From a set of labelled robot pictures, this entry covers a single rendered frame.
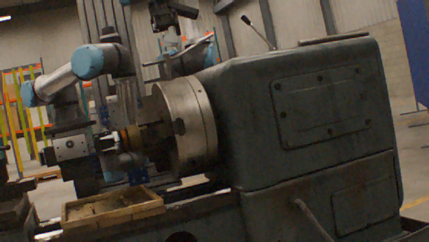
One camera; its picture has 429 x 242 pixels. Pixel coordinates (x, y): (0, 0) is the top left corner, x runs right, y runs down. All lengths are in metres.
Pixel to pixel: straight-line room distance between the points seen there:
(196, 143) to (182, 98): 0.14
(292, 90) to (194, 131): 0.32
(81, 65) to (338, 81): 0.87
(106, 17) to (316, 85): 1.20
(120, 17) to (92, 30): 0.15
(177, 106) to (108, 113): 0.88
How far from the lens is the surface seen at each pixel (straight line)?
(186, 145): 1.39
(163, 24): 1.63
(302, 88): 1.47
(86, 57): 1.69
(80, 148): 1.96
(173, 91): 1.43
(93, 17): 2.33
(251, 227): 1.44
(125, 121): 1.81
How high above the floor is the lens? 1.16
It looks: 3 degrees down
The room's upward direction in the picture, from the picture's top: 12 degrees counter-clockwise
